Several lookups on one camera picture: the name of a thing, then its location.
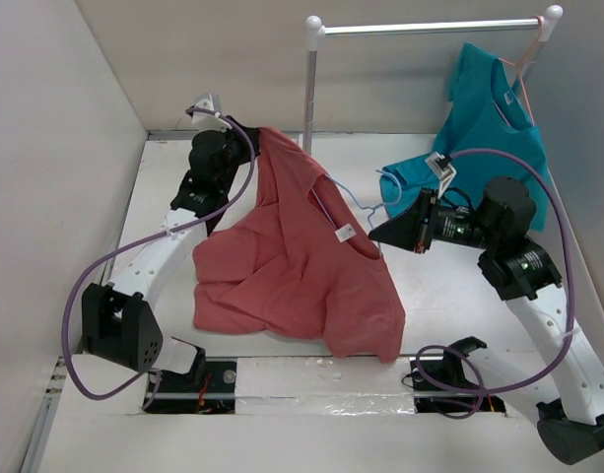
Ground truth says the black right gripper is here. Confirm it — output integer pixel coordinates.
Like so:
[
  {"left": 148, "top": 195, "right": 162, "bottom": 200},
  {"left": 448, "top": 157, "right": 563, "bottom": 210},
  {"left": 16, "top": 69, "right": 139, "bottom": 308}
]
[{"left": 369, "top": 186, "right": 500, "bottom": 253}]

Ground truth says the red t shirt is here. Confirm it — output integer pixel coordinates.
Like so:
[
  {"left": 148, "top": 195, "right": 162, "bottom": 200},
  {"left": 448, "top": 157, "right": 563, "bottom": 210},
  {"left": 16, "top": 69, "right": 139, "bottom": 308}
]
[{"left": 192, "top": 127, "right": 406, "bottom": 363}]

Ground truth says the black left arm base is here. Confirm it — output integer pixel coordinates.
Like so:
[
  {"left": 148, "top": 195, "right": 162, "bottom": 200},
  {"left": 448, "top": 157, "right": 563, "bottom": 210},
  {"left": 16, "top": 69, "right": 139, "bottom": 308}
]
[{"left": 142, "top": 346, "right": 237, "bottom": 415}]

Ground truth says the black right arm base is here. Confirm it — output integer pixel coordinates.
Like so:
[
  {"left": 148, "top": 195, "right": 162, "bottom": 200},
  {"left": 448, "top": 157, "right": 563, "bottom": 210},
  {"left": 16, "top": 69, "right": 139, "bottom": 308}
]
[{"left": 401, "top": 353, "right": 506, "bottom": 420}]

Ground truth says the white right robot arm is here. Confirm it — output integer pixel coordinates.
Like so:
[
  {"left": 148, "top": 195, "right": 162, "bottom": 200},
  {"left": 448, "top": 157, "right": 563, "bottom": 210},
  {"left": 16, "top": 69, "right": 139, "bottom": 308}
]
[{"left": 369, "top": 176, "right": 604, "bottom": 465}]

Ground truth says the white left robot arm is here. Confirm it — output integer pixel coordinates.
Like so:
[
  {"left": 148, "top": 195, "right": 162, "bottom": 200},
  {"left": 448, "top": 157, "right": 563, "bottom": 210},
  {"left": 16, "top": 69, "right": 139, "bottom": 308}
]
[{"left": 82, "top": 116, "right": 260, "bottom": 372}]

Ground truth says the teal t shirt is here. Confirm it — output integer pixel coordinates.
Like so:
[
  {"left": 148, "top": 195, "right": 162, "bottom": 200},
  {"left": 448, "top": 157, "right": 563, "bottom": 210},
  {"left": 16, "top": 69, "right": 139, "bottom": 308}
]
[{"left": 380, "top": 43, "right": 551, "bottom": 232}]

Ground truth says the white metal clothes rack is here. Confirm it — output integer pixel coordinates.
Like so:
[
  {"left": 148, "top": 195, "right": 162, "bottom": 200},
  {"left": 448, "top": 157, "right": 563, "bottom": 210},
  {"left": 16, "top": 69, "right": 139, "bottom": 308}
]
[{"left": 302, "top": 4, "right": 564, "bottom": 153}]

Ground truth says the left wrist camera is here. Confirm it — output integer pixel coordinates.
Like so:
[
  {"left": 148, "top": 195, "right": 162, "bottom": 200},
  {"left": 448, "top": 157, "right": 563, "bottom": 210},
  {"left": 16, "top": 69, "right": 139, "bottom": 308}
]
[{"left": 186, "top": 93, "right": 221, "bottom": 127}]

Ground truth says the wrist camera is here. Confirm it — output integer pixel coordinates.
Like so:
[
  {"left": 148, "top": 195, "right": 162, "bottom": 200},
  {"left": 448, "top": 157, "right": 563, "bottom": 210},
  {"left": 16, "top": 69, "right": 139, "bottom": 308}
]
[
  {"left": 425, "top": 152, "right": 456, "bottom": 198},
  {"left": 186, "top": 93, "right": 221, "bottom": 127}
]

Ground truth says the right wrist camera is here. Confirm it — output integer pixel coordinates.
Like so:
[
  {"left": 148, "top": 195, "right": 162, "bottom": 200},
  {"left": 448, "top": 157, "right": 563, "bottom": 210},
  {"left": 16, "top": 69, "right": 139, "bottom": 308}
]
[{"left": 425, "top": 152, "right": 456, "bottom": 198}]

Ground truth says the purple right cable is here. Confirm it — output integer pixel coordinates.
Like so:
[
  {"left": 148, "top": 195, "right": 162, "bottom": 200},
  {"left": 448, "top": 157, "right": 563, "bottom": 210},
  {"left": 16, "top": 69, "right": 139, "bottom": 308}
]
[{"left": 415, "top": 147, "right": 576, "bottom": 418}]

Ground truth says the purple cable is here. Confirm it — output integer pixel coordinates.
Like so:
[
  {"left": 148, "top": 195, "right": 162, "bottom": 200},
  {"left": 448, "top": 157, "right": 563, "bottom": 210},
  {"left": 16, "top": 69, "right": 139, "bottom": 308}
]
[
  {"left": 415, "top": 147, "right": 576, "bottom": 418},
  {"left": 60, "top": 105, "right": 257, "bottom": 401}
]

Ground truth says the pink wire hanger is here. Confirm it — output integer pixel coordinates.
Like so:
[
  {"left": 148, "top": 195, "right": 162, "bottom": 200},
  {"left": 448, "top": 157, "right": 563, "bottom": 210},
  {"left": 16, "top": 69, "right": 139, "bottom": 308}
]
[{"left": 498, "top": 15, "right": 546, "bottom": 126}]

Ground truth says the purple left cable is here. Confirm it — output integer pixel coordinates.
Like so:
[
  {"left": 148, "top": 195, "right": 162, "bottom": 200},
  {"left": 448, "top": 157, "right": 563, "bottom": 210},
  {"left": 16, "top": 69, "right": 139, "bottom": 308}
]
[{"left": 60, "top": 105, "right": 257, "bottom": 401}]

